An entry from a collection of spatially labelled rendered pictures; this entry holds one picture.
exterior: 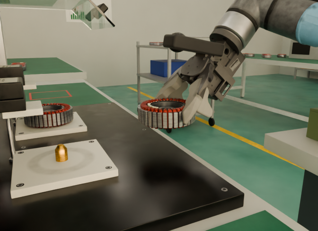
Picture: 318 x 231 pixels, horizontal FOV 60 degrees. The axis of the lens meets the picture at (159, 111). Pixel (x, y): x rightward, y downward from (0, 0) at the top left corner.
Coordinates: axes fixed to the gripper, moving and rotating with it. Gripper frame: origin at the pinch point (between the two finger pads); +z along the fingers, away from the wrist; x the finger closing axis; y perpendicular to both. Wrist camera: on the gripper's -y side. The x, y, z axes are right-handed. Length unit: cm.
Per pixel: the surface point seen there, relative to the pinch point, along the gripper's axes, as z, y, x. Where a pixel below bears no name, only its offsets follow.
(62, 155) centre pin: 16.5, -11.5, -1.0
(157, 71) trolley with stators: -70, 106, 258
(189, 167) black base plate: 5.8, 4.4, -10.1
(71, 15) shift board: -103, 10, 529
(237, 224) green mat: 8.2, 5.2, -23.0
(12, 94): 12.1, -23.2, -3.4
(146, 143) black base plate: 6.8, 2.8, 3.2
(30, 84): 11.4, -19.8, 21.0
